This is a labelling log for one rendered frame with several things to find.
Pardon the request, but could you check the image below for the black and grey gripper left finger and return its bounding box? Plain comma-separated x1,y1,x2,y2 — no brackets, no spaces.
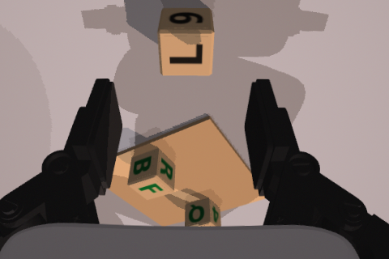
0,79,122,251

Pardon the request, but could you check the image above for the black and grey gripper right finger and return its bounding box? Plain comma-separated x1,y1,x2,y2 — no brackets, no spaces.
245,79,389,259

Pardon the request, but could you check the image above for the tan wooden block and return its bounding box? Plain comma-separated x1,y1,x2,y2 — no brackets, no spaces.
185,198,221,226
127,148,175,200
157,8,214,75

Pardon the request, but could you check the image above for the tan square mat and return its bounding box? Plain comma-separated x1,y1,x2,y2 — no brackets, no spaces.
109,116,265,226

